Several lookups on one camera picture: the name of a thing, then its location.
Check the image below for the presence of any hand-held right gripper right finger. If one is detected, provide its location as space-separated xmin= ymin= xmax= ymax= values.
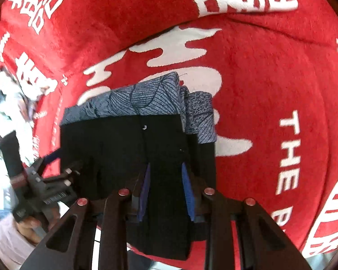
xmin=181 ymin=163 xmax=313 ymax=270

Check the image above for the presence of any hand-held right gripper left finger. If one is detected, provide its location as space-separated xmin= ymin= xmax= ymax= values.
xmin=20 ymin=163 xmax=152 ymax=270

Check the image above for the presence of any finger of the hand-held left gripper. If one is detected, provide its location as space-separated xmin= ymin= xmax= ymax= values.
xmin=43 ymin=160 xmax=83 ymax=188
xmin=31 ymin=150 xmax=63 ymax=175

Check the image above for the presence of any black pants blue patterned waistband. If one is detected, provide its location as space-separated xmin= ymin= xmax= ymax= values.
xmin=59 ymin=72 xmax=218 ymax=261

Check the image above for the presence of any person's left forearm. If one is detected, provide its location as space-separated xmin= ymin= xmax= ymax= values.
xmin=0 ymin=212 xmax=38 ymax=268

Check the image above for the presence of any person's left hand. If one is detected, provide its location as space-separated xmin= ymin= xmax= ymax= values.
xmin=17 ymin=207 xmax=61 ymax=245

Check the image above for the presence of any white patterned cloth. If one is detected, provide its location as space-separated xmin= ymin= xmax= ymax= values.
xmin=0 ymin=67 xmax=44 ymax=211

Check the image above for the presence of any red printed blanket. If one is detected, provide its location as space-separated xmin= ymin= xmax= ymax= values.
xmin=0 ymin=0 xmax=338 ymax=270

